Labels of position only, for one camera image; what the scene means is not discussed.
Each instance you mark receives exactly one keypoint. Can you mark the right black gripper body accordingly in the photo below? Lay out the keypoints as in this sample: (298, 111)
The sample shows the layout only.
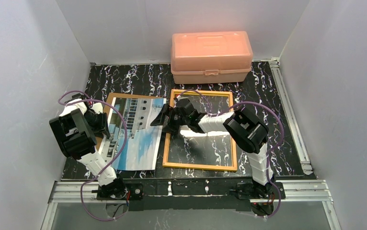
(169, 117)

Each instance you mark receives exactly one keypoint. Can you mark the clear acrylic sheet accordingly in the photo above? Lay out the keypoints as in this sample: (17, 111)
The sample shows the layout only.
(212, 148)

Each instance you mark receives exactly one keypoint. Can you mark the building photo print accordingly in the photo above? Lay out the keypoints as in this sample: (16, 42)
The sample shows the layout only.
(135, 145)

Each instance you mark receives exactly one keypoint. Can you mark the yellow wooden picture frame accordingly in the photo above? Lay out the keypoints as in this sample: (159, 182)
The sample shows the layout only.
(175, 93)

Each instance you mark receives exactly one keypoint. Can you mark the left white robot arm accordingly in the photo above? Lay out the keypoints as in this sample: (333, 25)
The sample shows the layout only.
(76, 130)

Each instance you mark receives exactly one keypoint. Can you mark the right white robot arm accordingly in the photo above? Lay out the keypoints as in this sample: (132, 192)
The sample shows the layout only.
(244, 127)

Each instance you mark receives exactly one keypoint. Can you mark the orange plastic storage box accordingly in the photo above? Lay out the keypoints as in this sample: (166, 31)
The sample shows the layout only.
(210, 57)

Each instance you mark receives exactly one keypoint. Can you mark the aluminium side rail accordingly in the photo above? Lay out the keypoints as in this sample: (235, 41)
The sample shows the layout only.
(291, 119)

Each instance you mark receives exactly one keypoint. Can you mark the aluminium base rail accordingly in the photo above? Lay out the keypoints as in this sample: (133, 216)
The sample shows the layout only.
(290, 190)

